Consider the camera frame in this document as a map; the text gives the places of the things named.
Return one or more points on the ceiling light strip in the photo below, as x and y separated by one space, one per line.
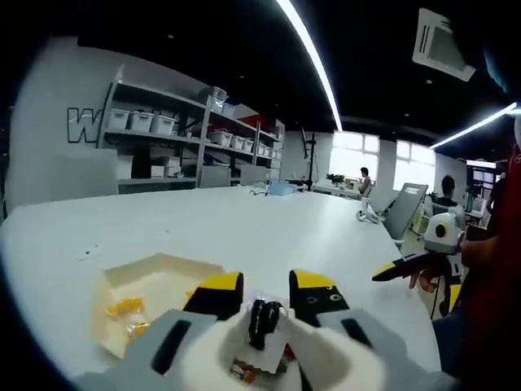
472 126
313 61

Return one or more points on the black snack food packet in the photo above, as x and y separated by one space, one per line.
260 322

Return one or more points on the person's red shirt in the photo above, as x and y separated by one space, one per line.
496 309

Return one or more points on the yellow snack food packet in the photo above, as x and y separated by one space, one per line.
126 307
138 329

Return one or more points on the black tripod stand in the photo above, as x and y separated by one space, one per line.
312 163

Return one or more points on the ceiling air conditioner vent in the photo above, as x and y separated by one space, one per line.
439 45

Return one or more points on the white controller device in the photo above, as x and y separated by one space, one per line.
368 216

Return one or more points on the golden brown cookie food packet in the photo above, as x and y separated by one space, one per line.
244 368

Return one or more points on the stack of white boxes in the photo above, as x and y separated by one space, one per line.
124 167

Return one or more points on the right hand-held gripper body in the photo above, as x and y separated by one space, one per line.
445 234

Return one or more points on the grey chair back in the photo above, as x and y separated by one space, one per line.
215 176
253 175

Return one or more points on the bright desk monitor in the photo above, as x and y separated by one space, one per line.
482 175

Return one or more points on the grey shelving unit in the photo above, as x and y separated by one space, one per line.
204 142

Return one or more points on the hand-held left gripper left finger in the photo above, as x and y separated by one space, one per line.
163 350

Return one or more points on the light blue bag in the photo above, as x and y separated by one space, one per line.
281 188

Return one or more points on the green plant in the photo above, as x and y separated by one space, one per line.
335 177

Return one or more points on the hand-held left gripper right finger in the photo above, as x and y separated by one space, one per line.
366 346

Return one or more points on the grey tilted board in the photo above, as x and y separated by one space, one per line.
407 209

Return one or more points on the row of white storage bins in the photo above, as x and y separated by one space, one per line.
140 120

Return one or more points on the person's blue jeans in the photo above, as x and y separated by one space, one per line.
447 342

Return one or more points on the person's right hand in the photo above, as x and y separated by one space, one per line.
472 254

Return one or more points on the black bag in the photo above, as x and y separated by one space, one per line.
140 169

